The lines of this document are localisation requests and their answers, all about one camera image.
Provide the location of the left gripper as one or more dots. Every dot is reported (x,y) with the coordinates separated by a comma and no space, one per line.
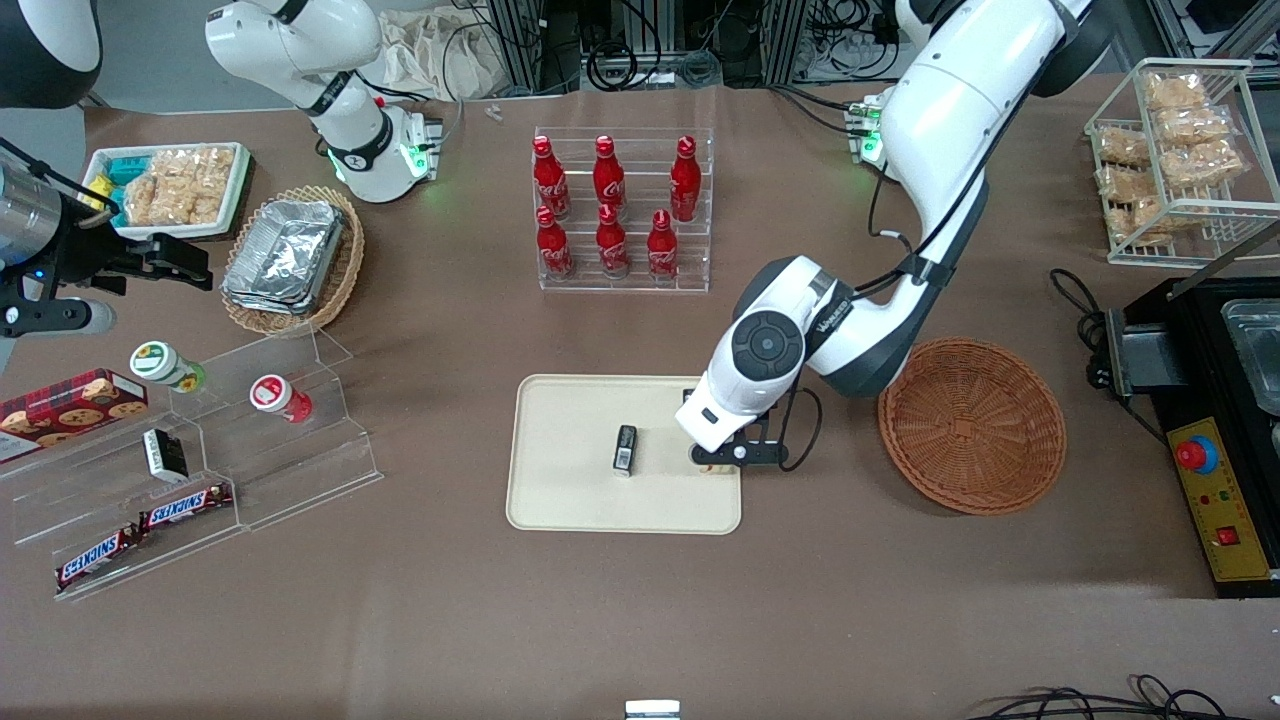
(687,395)

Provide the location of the right gripper silver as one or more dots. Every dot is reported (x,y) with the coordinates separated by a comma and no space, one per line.
(82,251)

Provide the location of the triangle sandwich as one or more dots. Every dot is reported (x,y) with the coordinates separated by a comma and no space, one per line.
(713,470)

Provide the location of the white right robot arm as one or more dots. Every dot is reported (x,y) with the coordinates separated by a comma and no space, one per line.
(300,50)

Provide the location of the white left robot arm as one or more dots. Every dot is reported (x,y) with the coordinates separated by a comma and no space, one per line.
(950,110)

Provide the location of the cream plastic serving tray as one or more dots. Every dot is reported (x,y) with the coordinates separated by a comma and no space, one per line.
(570,480)

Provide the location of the oval light wicker basket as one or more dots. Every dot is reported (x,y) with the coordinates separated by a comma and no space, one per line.
(345,250)

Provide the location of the round brown wicker basket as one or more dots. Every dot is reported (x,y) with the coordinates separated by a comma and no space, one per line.
(970,430)

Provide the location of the silver foil tray in machine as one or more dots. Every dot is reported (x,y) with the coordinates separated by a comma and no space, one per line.
(1258,355)

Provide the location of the clear bag of rice crackers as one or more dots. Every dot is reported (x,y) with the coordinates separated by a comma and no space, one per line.
(150,198)
(205,175)

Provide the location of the yellow snack pack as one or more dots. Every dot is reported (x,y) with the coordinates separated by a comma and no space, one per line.
(97,192)

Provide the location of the teal snack pack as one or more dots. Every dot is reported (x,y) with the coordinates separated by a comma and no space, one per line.
(122,170)

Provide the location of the green cup sunflower lid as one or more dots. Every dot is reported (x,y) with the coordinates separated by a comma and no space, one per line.
(160,365)

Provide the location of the white plastic bin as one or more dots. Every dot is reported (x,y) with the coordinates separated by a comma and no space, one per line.
(235,200)

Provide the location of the clear acrylic bottle rack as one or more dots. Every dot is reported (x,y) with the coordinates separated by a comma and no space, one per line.
(625,285)

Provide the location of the stack of foil trays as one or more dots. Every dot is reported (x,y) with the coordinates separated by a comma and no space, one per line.
(285,255)

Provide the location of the red cola bottle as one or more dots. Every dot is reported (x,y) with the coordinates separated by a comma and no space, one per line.
(612,248)
(550,180)
(662,250)
(608,180)
(685,180)
(553,250)

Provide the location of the red chocolate cookie box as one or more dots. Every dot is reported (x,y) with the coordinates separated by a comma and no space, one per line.
(70,410)

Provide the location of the small black white box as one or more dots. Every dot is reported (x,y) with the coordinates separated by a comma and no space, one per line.
(165,455)

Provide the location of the Snickers chocolate bar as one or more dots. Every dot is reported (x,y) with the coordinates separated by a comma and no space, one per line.
(95,558)
(185,507)

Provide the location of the clear acrylic stepped stand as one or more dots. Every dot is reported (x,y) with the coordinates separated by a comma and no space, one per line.
(300,470)

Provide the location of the silver black device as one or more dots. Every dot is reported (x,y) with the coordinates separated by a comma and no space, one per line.
(652,711)

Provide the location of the beige cloth bag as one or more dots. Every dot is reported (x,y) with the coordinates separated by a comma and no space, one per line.
(430,50)

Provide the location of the clear bag of fried snacks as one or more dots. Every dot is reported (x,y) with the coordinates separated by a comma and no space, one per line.
(1195,125)
(1145,220)
(1175,92)
(1122,148)
(1125,185)
(1210,162)

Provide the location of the black sealing machine yellow panel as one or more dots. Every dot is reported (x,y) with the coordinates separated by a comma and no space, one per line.
(1225,520)

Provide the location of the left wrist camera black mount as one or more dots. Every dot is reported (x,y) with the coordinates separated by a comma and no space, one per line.
(760,452)

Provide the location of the aluminium frame post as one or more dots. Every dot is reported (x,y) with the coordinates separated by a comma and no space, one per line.
(515,45)
(783,40)

